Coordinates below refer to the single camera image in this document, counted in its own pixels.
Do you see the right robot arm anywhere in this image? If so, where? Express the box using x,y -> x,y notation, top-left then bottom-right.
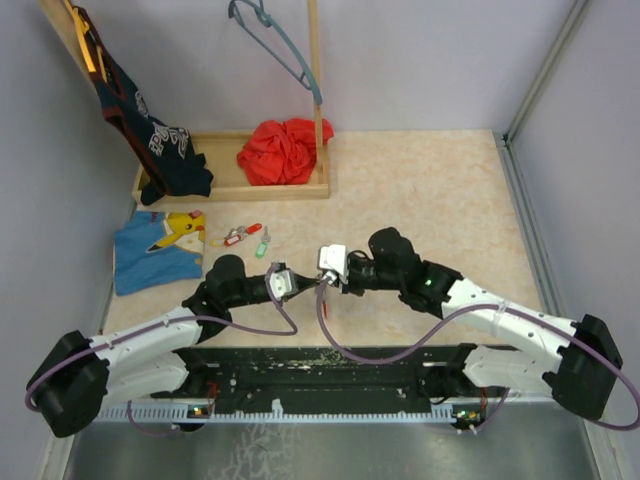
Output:
329,227 -> 622,421

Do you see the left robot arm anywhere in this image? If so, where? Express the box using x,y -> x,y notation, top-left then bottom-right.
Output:
24,254 -> 318,438

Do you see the red crumpled cloth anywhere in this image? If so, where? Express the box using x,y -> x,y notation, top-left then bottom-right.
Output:
236,118 -> 317,186

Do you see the blue pikachu shirt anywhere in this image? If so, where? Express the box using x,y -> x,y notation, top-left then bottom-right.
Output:
113,210 -> 206,296

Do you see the wooden rack tray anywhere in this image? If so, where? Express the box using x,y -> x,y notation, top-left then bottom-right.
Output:
38,1 -> 330,210

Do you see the dark navy jersey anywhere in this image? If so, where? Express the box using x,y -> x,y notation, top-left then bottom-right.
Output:
78,6 -> 214,206

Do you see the teal clothes hanger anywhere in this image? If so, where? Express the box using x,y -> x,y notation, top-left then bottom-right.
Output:
228,0 -> 324,105

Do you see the yellow clothes hanger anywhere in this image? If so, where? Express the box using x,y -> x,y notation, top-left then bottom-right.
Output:
63,0 -> 107,82

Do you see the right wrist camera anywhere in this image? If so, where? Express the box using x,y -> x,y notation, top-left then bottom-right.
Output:
317,244 -> 348,284

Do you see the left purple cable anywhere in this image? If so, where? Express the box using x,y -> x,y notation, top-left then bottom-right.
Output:
24,264 -> 300,439

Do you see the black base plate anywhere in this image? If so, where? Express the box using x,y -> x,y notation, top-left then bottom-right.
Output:
94,345 -> 574,416

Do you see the aluminium frame rail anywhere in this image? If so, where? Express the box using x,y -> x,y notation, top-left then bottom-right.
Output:
499,0 -> 640,480

